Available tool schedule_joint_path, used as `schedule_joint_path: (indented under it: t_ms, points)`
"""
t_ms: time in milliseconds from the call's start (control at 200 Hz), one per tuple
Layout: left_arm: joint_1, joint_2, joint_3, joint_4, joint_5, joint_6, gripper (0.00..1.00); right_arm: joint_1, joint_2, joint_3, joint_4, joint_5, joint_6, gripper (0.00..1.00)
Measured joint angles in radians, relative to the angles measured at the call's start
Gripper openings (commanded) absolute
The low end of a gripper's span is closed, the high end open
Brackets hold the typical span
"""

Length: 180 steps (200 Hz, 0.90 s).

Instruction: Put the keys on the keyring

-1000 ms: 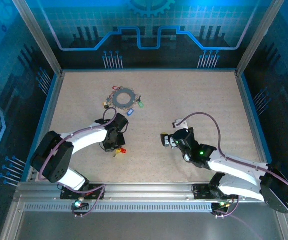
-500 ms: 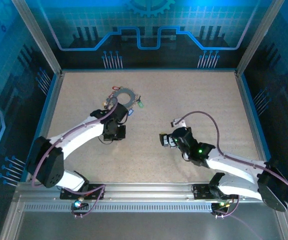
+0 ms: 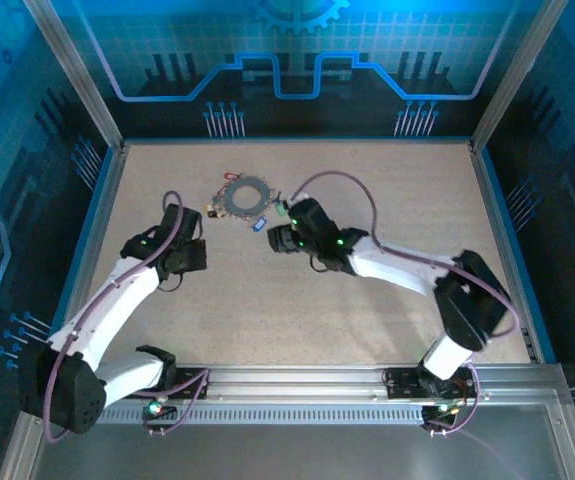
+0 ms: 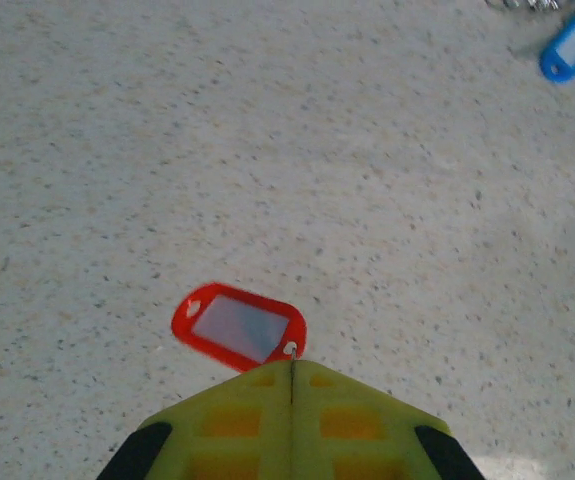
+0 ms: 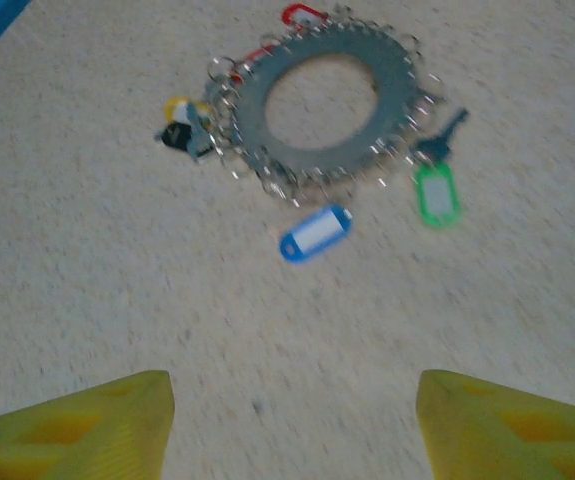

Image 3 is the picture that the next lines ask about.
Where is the LED connector board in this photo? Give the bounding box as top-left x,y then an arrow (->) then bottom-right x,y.
421,399 -> 468,424
141,399 -> 178,421

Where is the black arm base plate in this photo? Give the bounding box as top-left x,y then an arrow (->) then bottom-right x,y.
174,367 -> 212,401
383,367 -> 477,401

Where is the aluminium side rail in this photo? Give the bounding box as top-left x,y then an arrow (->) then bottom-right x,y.
49,142 -> 131,351
468,142 -> 543,364

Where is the thin aluminium cross rail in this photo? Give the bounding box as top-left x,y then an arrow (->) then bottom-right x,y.
121,135 -> 474,147

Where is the aluminium mounting rail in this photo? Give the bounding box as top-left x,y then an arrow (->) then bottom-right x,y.
104,363 -> 568,407

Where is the slotted grey cable duct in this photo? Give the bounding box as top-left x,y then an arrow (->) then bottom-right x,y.
99,405 -> 426,426

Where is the grey metal sheet panel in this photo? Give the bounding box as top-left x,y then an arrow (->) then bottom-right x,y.
29,423 -> 571,480

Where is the aluminium frame post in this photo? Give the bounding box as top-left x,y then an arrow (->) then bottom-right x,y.
469,0 -> 571,154
21,0 -> 127,154

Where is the grey keyring with small rings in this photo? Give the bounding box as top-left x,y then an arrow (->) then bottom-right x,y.
215,173 -> 282,224

